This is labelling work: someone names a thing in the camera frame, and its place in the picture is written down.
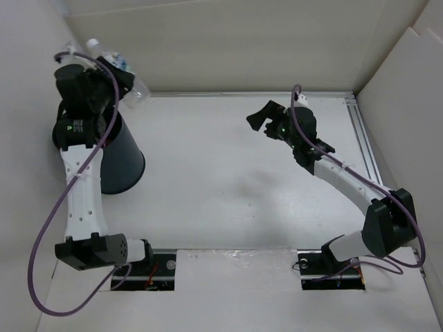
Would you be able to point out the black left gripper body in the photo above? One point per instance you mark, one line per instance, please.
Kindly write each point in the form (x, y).
(104, 95)

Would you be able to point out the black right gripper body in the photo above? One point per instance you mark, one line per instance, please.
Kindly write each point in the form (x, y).
(279, 128)

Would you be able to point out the clear bottle blue label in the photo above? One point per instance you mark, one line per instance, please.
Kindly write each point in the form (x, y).
(135, 91)

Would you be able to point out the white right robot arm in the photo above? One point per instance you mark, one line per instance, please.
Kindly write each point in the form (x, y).
(389, 215)

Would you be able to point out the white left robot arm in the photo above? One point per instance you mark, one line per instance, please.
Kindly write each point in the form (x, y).
(100, 157)

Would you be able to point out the dark round plastic bin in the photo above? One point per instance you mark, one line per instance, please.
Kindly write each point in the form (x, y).
(123, 163)

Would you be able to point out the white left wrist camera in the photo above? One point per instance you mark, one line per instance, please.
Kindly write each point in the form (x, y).
(69, 57)

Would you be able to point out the aluminium rail right side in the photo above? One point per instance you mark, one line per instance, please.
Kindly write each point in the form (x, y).
(372, 167)

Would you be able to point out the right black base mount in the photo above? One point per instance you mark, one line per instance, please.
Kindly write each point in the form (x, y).
(318, 272)

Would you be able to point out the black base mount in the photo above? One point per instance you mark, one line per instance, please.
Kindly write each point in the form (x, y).
(318, 272)
(160, 277)

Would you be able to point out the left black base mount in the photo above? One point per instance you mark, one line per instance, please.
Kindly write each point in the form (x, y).
(160, 277)

